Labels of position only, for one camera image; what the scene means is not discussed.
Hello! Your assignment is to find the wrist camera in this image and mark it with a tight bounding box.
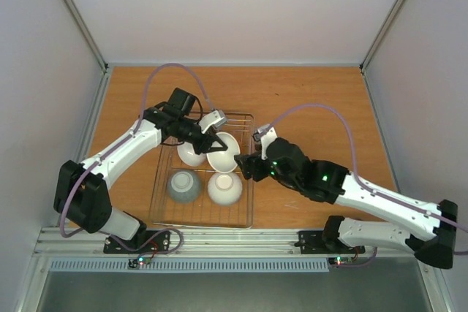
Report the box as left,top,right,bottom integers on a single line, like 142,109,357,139
199,110,227,134
252,124,277,160

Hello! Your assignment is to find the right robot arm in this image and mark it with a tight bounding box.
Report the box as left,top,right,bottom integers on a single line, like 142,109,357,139
234,138,458,269

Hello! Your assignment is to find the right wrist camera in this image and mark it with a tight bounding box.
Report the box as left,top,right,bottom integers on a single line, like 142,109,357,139
252,124,277,160

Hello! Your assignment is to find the left circuit board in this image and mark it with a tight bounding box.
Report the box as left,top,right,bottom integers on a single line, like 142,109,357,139
127,257,152,269

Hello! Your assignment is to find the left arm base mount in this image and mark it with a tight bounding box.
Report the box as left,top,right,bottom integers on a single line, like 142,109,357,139
103,229,170,254

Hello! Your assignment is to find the slotted cable duct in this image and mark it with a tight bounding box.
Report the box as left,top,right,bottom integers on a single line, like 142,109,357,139
49,257,329,274

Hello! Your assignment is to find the grey bowl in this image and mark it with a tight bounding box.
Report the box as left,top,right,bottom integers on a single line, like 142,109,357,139
167,170,202,203

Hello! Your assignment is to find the white bowl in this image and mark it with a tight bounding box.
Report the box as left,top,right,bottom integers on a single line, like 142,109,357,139
207,172,243,206
177,142,206,167

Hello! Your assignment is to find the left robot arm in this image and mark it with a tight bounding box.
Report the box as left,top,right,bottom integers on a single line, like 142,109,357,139
53,88,227,252

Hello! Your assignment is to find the right circuit board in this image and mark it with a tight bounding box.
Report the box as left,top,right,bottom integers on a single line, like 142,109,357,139
328,256,354,267

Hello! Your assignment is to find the wire dish rack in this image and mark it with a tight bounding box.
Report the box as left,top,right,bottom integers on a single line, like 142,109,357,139
148,110,256,229

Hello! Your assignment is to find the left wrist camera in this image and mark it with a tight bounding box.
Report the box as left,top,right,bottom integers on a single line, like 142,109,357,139
199,110,227,134

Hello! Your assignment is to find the circuit board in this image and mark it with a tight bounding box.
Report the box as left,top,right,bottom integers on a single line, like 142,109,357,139
127,257,152,269
328,256,354,267

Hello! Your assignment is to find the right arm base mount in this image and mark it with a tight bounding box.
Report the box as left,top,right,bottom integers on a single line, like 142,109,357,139
294,230,366,254

